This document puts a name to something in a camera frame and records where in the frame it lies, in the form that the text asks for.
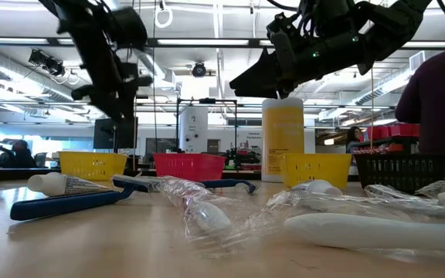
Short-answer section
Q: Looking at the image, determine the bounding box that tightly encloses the black ceiling spotlight cluster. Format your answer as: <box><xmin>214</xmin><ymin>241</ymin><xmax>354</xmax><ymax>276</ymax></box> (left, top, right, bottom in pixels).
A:
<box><xmin>28</xmin><ymin>49</ymin><xmax>66</xmax><ymax>77</ymax></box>

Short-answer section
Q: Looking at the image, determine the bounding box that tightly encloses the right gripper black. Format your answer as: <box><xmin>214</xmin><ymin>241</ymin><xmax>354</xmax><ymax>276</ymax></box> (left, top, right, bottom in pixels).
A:
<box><xmin>229</xmin><ymin>32</ymin><xmax>374</xmax><ymax>100</ymax></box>

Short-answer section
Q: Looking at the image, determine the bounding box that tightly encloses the black aluminium table frame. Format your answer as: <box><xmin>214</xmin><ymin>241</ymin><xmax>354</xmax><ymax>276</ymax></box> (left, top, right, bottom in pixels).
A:
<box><xmin>0</xmin><ymin>165</ymin><xmax>358</xmax><ymax>182</ymax></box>

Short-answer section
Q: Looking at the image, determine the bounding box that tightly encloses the white hanging ring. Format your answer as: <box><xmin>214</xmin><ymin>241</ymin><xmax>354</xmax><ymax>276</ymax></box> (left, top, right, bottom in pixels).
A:
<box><xmin>155</xmin><ymin>4</ymin><xmax>175</xmax><ymax>29</ymax></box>

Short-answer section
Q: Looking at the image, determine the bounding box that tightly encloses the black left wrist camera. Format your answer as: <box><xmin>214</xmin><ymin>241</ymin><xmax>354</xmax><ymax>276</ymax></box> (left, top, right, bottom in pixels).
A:
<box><xmin>110</xmin><ymin>6</ymin><xmax>149</xmax><ymax>52</ymax></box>

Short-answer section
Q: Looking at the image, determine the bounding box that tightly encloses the background robot station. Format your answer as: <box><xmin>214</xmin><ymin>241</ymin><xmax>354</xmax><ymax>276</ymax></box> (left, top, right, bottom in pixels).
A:
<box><xmin>224</xmin><ymin>144</ymin><xmax>263</xmax><ymax>171</ymax></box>

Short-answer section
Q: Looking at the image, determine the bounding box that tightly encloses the black monitor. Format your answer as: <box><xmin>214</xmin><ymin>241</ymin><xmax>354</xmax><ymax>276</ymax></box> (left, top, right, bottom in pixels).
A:
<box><xmin>93</xmin><ymin>117</ymin><xmax>139</xmax><ymax>151</ymax></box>

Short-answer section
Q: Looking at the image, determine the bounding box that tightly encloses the black ceiling beam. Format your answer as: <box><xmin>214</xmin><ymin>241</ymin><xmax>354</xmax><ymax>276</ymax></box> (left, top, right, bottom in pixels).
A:
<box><xmin>0</xmin><ymin>36</ymin><xmax>445</xmax><ymax>49</ymax></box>

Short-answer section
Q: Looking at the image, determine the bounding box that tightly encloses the yellow plastic basket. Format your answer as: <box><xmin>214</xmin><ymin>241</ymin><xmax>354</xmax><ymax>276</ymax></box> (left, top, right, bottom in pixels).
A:
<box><xmin>279</xmin><ymin>153</ymin><xmax>353</xmax><ymax>189</ymax></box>
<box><xmin>58</xmin><ymin>151</ymin><xmax>128</xmax><ymax>181</ymax></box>

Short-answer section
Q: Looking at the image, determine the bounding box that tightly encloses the grey office chair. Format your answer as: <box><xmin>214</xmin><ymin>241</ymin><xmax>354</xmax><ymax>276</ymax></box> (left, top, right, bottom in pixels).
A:
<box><xmin>32</xmin><ymin>151</ymin><xmax>49</xmax><ymax>168</ymax></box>

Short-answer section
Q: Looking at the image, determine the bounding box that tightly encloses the smooth silver air duct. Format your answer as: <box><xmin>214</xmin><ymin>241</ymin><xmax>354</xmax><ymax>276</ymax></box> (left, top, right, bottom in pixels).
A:
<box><xmin>133</xmin><ymin>49</ymin><xmax>166</xmax><ymax>80</ymax></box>

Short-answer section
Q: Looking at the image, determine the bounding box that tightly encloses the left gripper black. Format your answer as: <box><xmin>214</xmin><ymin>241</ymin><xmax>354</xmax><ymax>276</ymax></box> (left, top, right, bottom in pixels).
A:
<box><xmin>70</xmin><ymin>49</ymin><xmax>155</xmax><ymax>121</ymax></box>

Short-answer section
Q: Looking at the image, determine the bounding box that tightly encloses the black plastic basket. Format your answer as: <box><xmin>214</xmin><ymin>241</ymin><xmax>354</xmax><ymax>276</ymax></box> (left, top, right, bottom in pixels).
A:
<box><xmin>353</xmin><ymin>153</ymin><xmax>445</xmax><ymax>195</ymax></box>

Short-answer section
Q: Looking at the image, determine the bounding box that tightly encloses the red plastic basket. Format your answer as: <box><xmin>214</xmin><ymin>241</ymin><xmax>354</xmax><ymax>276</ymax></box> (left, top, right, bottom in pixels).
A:
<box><xmin>153</xmin><ymin>153</ymin><xmax>226</xmax><ymax>182</ymax></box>

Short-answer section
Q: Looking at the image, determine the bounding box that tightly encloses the long ceiling light strip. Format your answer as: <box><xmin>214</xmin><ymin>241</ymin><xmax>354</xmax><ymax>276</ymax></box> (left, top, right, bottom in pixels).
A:
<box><xmin>156</xmin><ymin>38</ymin><xmax>250</xmax><ymax>46</ymax></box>
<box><xmin>402</xmin><ymin>40</ymin><xmax>445</xmax><ymax>49</ymax></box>

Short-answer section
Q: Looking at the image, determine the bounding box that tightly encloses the wrapped white flat stick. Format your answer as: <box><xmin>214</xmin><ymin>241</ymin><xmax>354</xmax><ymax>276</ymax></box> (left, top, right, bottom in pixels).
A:
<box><xmin>364</xmin><ymin>184</ymin><xmax>445</xmax><ymax>212</ymax></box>

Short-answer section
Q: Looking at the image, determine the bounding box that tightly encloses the small white toothpaste tube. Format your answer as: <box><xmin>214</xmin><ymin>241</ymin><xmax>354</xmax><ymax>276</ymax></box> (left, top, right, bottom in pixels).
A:
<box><xmin>27</xmin><ymin>171</ymin><xmax>110</xmax><ymax>197</ymax></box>
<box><xmin>290</xmin><ymin>179</ymin><xmax>344</xmax><ymax>197</ymax></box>

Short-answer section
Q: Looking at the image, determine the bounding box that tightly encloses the black ceiling camera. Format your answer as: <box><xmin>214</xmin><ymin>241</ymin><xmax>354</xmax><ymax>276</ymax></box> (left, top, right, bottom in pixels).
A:
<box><xmin>191</xmin><ymin>61</ymin><xmax>207</xmax><ymax>78</ymax></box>

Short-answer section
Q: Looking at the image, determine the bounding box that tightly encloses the blue disposable razor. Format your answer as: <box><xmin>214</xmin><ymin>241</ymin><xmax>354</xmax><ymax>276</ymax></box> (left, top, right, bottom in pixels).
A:
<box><xmin>9</xmin><ymin>175</ymin><xmax>161</xmax><ymax>222</ymax></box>
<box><xmin>199</xmin><ymin>178</ymin><xmax>257</xmax><ymax>195</ymax></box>

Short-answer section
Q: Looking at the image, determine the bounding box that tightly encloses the white round pillar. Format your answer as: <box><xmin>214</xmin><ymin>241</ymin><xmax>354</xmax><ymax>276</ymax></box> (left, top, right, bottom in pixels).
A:
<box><xmin>178</xmin><ymin>106</ymin><xmax>209</xmax><ymax>154</ymax></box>

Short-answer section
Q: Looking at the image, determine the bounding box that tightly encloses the clear white toothbrush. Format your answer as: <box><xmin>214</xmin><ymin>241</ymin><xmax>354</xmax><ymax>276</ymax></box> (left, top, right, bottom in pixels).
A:
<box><xmin>263</xmin><ymin>192</ymin><xmax>445</xmax><ymax>263</ymax></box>
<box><xmin>156</xmin><ymin>176</ymin><xmax>264</xmax><ymax>259</ymax></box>
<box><xmin>414</xmin><ymin>178</ymin><xmax>445</xmax><ymax>198</ymax></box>

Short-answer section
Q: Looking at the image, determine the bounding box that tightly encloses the silver corrugated air duct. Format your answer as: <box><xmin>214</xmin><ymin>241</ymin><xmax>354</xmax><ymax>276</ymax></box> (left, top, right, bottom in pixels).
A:
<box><xmin>0</xmin><ymin>46</ymin><xmax>75</xmax><ymax>103</ymax></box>

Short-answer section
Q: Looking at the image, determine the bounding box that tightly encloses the person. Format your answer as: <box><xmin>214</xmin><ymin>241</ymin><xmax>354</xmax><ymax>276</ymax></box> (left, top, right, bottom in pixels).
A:
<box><xmin>345</xmin><ymin>126</ymin><xmax>364</xmax><ymax>154</ymax></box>
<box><xmin>0</xmin><ymin>139</ymin><xmax>37</xmax><ymax>169</ymax></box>
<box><xmin>395</xmin><ymin>40</ymin><xmax>445</xmax><ymax>163</ymax></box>

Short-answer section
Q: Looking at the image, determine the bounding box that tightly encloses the white yellow-label wipes canister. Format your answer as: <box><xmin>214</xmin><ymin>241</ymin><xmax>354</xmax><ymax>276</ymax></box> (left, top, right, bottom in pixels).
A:
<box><xmin>261</xmin><ymin>97</ymin><xmax>305</xmax><ymax>183</ymax></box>

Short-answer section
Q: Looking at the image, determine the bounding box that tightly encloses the black shelf rack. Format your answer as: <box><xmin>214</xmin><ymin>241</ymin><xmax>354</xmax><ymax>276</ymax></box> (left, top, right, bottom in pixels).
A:
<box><xmin>352</xmin><ymin>135</ymin><xmax>420</xmax><ymax>156</ymax></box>

